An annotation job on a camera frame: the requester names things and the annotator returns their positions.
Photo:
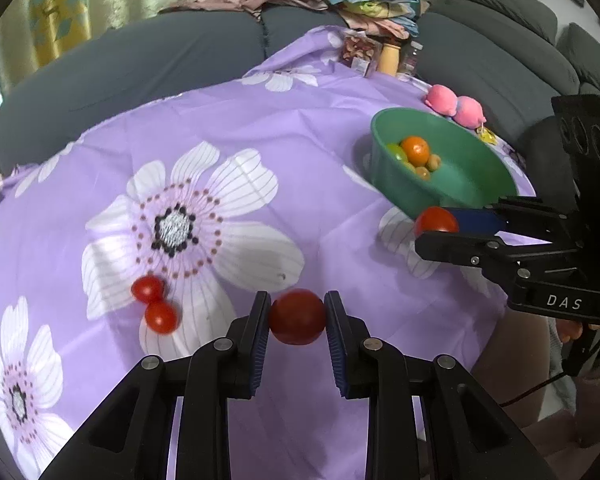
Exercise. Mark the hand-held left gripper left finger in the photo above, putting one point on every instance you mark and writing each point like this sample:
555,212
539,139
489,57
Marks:
260,340

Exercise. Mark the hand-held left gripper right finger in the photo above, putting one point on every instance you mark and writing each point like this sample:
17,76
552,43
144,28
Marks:
335,345

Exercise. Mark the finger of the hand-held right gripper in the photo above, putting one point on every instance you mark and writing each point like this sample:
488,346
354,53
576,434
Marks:
460,247
475,220

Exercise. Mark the red tomato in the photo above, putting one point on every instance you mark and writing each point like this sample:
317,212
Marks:
161,316
432,220
148,288
297,317

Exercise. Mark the green plastic bowl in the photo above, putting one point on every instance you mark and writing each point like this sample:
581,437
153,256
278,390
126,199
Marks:
395,185

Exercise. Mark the green round fruit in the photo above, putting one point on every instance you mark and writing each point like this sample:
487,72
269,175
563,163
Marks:
394,151

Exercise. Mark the small yellow fruits in bowl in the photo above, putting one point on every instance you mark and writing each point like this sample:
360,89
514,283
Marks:
422,174

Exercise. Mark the person's right hand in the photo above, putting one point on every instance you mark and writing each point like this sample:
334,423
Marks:
567,332

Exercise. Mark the small yellow packet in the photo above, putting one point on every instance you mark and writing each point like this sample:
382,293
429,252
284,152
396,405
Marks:
487,136

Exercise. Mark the mandarin orange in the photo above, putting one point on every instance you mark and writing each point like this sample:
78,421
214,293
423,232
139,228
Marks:
415,149

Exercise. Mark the pink plush toy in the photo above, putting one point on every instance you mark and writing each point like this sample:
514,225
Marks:
469,111
442,99

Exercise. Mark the dark small bottle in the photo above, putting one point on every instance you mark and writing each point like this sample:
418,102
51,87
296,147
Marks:
411,60

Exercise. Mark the purple floral tablecloth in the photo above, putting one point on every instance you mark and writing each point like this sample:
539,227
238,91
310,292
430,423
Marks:
305,160

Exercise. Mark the beige bottle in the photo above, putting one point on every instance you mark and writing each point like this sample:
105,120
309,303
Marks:
388,59

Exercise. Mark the snack packet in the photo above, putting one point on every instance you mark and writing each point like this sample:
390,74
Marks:
360,55

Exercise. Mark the colourful folded clothes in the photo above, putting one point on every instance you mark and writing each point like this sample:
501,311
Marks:
380,20

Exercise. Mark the grey sofa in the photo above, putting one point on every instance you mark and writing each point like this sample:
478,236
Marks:
130,70

